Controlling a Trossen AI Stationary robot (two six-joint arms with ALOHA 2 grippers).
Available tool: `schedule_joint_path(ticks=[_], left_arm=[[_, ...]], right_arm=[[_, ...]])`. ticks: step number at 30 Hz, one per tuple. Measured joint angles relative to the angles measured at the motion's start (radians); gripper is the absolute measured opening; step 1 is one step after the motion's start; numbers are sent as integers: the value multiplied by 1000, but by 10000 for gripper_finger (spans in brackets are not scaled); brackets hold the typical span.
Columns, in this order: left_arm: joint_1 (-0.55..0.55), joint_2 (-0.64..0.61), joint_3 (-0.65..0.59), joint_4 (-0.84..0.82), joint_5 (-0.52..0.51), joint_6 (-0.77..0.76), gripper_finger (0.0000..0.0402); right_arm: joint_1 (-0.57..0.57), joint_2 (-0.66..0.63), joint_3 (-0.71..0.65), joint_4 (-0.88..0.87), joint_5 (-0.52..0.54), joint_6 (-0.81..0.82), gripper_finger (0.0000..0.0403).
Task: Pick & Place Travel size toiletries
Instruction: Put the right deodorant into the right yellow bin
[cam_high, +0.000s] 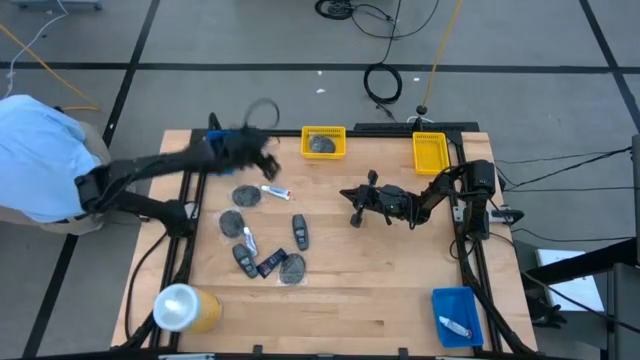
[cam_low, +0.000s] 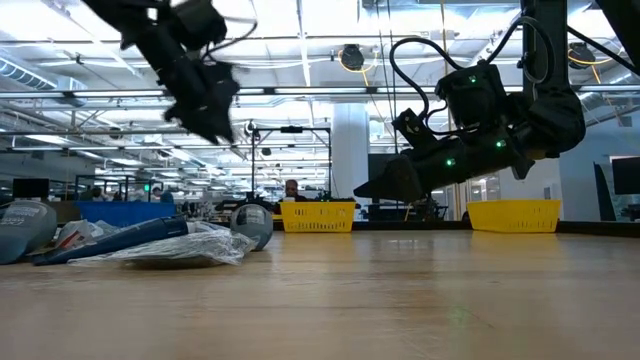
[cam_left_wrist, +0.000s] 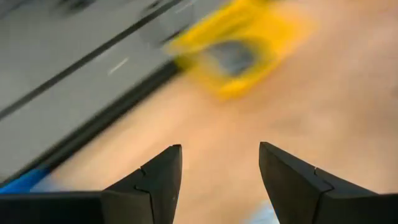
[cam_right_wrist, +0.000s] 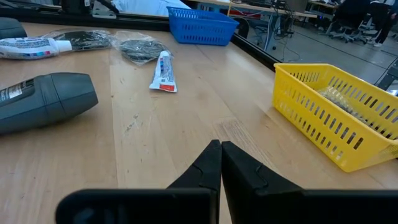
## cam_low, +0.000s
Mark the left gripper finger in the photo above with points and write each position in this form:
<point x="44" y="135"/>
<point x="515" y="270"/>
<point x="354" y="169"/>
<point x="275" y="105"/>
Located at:
<point x="192" y="120"/>
<point x="222" y="125"/>

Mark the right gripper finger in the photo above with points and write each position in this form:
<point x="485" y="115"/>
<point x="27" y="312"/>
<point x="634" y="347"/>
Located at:
<point x="400" y="185"/>

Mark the bagged grey sponge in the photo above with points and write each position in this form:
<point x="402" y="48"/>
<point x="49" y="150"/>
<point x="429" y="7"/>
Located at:
<point x="190" y="250"/>

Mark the red white packet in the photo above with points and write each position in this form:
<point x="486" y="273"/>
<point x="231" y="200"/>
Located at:
<point x="75" y="235"/>

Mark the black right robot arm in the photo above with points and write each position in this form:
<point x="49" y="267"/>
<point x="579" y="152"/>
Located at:
<point x="550" y="115"/>

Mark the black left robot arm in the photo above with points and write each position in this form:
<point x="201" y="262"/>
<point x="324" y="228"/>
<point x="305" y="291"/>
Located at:
<point x="145" y="30"/>

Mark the black monitor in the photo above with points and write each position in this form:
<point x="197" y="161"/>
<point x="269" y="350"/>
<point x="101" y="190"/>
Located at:
<point x="377" y="170"/>
<point x="625" y="175"/>
<point x="30" y="187"/>

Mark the white building column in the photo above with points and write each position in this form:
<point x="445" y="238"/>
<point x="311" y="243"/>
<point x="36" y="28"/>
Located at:
<point x="350" y="150"/>

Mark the yellow plastic basket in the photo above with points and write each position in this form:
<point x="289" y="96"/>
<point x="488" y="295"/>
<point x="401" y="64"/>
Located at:
<point x="515" y="216"/>
<point x="317" y="217"/>

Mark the person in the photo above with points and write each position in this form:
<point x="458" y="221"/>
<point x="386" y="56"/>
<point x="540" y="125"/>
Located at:
<point x="291" y="191"/>

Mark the blue plastic basket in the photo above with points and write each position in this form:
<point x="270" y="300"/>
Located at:
<point x="125" y="212"/>

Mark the dark upright panel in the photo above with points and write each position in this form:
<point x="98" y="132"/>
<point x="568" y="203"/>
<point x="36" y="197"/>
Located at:
<point x="602" y="192"/>

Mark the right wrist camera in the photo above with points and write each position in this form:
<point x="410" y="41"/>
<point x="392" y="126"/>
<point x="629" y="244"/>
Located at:
<point x="412" y="127"/>

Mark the black metal frame rig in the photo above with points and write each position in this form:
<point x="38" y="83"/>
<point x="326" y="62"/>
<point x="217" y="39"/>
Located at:
<point x="115" y="176"/>
<point x="291" y="129"/>

